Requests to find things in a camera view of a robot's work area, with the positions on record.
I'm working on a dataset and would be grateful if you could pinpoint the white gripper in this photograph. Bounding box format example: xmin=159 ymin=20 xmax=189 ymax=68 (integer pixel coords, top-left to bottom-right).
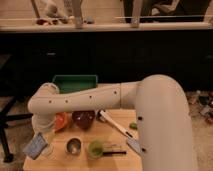
xmin=32 ymin=122 xmax=55 ymax=140

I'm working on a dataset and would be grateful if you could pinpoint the blue sponge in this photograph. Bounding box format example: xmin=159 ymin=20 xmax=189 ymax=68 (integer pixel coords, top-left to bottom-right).
xmin=23 ymin=133 xmax=47 ymax=160

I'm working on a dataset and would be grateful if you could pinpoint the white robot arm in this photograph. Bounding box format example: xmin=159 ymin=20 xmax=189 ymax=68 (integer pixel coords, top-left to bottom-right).
xmin=28 ymin=74 xmax=199 ymax=171

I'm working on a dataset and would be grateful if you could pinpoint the white paper cup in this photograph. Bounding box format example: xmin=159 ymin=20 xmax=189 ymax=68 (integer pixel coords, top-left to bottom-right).
xmin=41 ymin=143 xmax=54 ymax=157

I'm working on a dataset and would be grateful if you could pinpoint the small metal cup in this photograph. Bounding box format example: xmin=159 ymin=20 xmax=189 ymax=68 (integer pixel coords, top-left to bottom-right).
xmin=66 ymin=138 xmax=81 ymax=155

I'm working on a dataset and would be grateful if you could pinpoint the green plastic cup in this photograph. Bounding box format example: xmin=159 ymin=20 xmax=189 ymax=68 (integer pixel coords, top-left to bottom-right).
xmin=87 ymin=140 xmax=103 ymax=159

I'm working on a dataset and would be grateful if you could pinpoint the orange bowl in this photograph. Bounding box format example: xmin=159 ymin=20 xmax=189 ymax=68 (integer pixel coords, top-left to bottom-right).
xmin=54 ymin=112 xmax=69 ymax=131

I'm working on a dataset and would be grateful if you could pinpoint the dark red bowl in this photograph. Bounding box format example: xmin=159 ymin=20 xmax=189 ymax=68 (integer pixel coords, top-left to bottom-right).
xmin=72 ymin=111 xmax=95 ymax=129

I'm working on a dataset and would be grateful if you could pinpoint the green plastic tray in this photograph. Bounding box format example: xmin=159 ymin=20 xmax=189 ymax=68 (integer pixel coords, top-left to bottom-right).
xmin=52 ymin=75 xmax=98 ymax=94

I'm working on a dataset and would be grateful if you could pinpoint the black office chair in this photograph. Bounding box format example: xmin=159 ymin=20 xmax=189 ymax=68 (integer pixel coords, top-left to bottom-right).
xmin=0 ymin=53 xmax=43 ymax=164

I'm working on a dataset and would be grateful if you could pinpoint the green chili pepper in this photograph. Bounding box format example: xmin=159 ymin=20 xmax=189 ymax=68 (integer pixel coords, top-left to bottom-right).
xmin=129 ymin=122 xmax=138 ymax=130

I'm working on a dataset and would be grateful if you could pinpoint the black handled brush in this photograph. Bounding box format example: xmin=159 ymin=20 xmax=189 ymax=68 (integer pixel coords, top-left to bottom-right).
xmin=103 ymin=144 xmax=127 ymax=156

